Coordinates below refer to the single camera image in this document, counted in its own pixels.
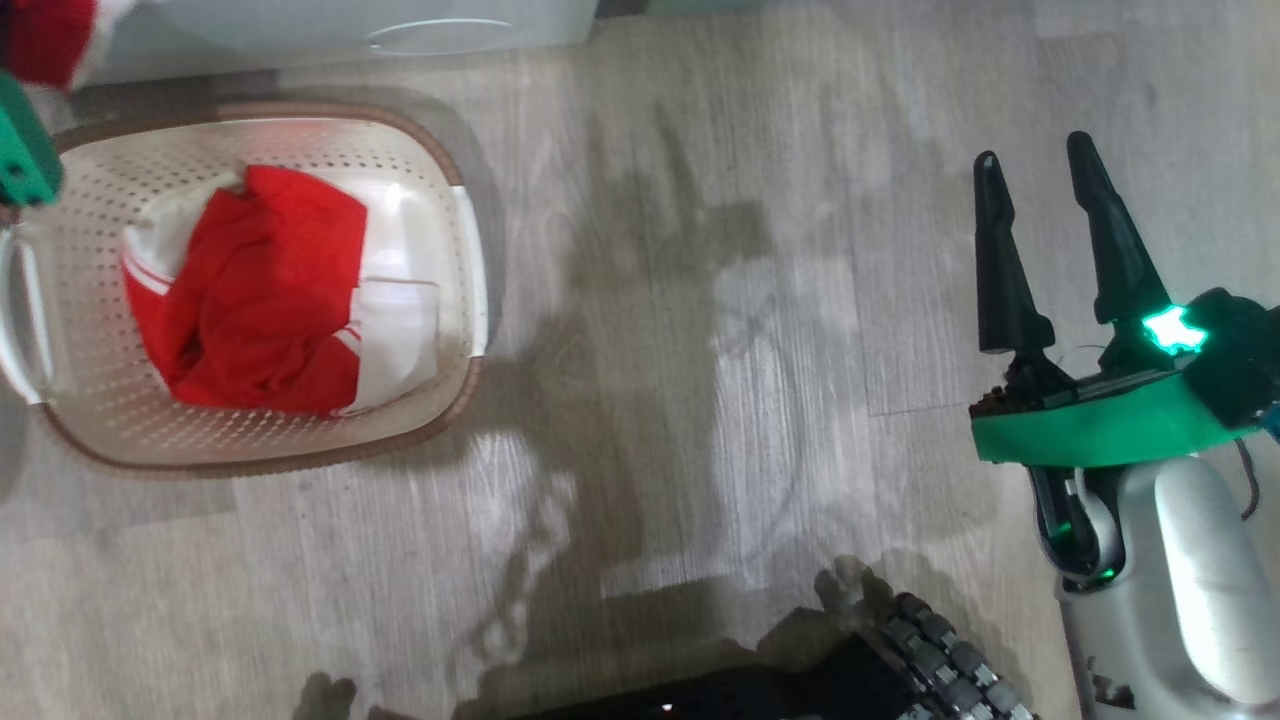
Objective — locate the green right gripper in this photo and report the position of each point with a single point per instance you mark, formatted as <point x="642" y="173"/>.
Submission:
<point x="1100" y="425"/>

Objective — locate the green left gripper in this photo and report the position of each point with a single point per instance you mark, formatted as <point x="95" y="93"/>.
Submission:
<point x="25" y="150"/>

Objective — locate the red garment with white trim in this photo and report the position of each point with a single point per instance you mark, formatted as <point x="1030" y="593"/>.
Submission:
<point x="45" y="40"/>

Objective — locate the red white-striped garment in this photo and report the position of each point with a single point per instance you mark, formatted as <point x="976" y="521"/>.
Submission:
<point x="260" y="290"/>

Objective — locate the black wheeled robot base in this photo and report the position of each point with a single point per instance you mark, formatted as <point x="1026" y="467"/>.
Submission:
<point x="940" y="660"/>

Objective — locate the cream perforated laundry basket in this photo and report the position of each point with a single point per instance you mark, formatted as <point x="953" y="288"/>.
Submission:
<point x="100" y="420"/>

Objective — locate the white front-load washing machine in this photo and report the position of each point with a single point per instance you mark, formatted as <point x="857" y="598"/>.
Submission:
<point x="300" y="20"/>

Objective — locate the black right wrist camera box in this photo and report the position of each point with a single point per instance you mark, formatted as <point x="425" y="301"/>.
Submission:
<point x="1235" y="350"/>

